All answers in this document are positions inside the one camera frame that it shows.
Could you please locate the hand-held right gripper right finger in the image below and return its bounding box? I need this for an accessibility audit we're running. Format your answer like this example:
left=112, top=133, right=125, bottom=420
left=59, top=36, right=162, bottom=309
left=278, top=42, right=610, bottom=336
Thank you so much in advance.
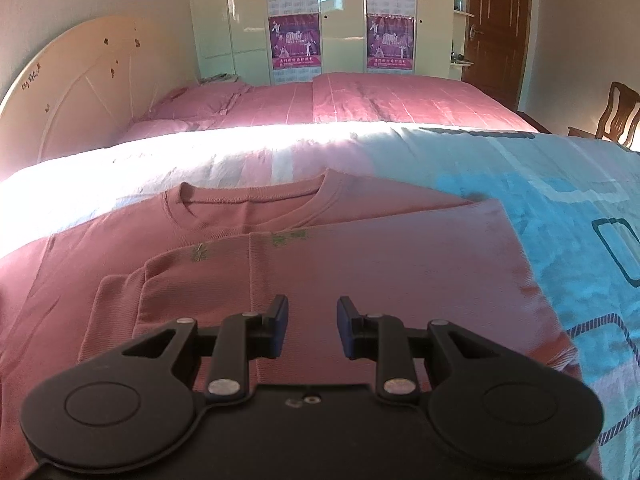
left=337, top=295, right=501, bottom=405

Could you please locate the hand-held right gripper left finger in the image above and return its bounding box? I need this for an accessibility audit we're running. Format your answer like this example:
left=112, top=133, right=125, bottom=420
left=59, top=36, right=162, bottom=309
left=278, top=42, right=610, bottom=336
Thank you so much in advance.
left=120, top=294, right=291, bottom=404

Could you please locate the pink sweater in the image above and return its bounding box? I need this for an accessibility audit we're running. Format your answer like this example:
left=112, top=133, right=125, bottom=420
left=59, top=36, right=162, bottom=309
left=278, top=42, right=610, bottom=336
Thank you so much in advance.
left=0, top=169, right=603, bottom=480

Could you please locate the pink quilt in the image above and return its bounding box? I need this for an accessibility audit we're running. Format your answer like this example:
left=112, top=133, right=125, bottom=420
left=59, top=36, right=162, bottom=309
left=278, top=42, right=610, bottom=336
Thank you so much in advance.
left=115, top=72, right=551, bottom=147

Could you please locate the blue white patterned bed sheet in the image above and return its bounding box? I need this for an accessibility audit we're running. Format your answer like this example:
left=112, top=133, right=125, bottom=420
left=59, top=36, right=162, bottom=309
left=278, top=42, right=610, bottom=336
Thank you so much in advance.
left=0, top=125, right=640, bottom=480

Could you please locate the grey folded cloth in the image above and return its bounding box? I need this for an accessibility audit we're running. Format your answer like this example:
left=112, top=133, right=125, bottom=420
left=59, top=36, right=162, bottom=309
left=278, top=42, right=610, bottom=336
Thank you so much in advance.
left=199, top=73, right=247, bottom=87

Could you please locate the cream glossy wardrobe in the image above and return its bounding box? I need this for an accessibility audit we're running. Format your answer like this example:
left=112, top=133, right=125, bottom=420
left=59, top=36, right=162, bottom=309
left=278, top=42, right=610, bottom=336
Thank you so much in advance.
left=185, top=0, right=476, bottom=87

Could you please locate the cream wooden headboard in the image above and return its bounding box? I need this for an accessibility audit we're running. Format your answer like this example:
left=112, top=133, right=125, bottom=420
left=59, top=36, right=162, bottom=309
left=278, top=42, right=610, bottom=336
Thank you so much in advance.
left=0, top=15, right=199, bottom=182

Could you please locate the cream corner shelf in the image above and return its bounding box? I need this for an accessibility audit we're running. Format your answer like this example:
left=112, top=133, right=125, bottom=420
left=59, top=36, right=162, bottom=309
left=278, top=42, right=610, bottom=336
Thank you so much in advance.
left=451, top=0, right=477, bottom=81

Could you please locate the brown wooden door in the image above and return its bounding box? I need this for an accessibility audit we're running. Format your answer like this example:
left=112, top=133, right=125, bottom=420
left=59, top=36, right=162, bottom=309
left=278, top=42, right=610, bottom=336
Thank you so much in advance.
left=460, top=0, right=534, bottom=112

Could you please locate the brown wooden chair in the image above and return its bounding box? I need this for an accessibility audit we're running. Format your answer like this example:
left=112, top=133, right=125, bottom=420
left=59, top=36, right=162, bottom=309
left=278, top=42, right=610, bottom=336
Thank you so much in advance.
left=567, top=81, right=640, bottom=152

